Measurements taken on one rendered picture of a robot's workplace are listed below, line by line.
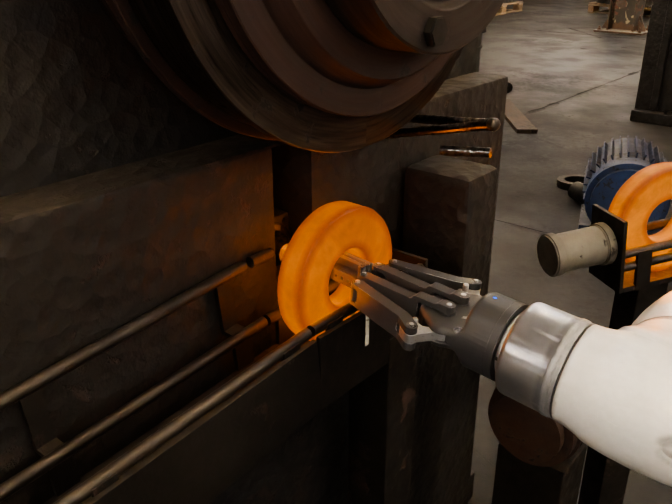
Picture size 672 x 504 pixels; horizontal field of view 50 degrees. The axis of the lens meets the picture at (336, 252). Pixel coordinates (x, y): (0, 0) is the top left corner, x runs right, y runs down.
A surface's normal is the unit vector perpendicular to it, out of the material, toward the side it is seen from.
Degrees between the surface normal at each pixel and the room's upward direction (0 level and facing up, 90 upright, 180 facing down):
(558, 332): 24
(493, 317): 31
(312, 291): 90
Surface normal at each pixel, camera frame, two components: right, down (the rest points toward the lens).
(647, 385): -0.36, -0.44
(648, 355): -0.08, -0.81
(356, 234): 0.76, 0.26
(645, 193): 0.26, 0.39
